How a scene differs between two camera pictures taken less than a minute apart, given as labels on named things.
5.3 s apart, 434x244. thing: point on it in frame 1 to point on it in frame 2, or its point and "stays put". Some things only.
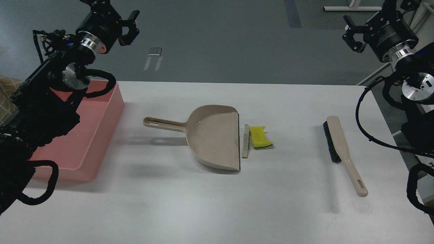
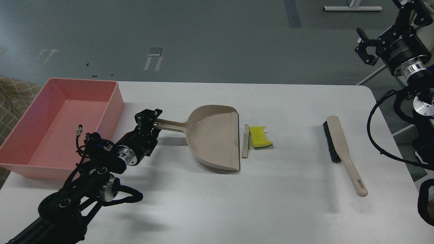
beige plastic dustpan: x=213 y=135 stays put
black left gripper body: x=101 y=28 to x=144 y=139
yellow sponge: x=258 y=137 stays put
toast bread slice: x=246 y=141 stays put
